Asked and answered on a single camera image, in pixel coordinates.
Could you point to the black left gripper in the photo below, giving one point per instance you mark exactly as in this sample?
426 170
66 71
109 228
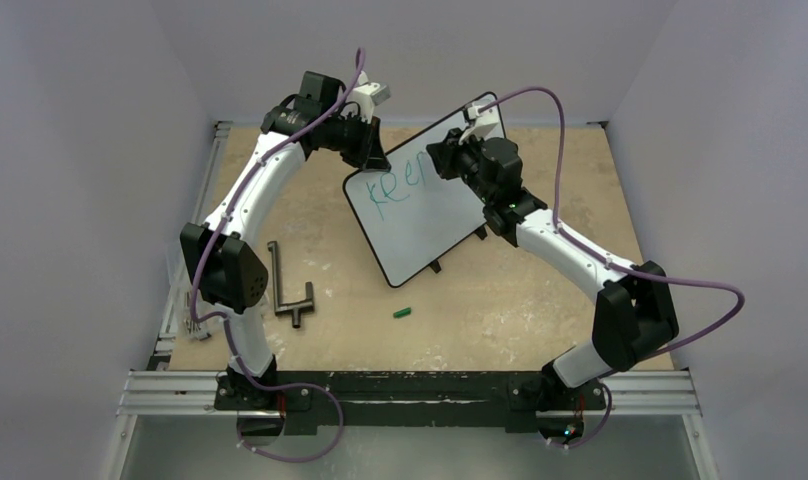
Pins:
370 154

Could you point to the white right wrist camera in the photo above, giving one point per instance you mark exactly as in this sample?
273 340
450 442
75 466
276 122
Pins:
481 119

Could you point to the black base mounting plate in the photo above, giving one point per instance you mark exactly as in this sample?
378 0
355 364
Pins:
514 401

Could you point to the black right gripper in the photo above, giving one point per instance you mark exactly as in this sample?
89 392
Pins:
452 158

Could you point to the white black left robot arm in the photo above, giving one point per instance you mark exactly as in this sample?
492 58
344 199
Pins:
228 279

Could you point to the white whiteboard black frame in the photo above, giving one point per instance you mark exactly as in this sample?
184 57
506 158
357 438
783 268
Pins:
409 216

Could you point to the clear plastic screw box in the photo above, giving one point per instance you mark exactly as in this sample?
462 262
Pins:
178 303

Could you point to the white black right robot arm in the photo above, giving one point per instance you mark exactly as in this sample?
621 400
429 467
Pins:
634 315

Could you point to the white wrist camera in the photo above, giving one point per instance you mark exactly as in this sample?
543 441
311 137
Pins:
481 119
368 97

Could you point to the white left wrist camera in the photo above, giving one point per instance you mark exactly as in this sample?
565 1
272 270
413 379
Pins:
368 97

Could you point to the aluminium frame rail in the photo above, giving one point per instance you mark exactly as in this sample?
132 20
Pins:
491 307

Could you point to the green marker cap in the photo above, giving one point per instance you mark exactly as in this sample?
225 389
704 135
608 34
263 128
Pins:
402 313

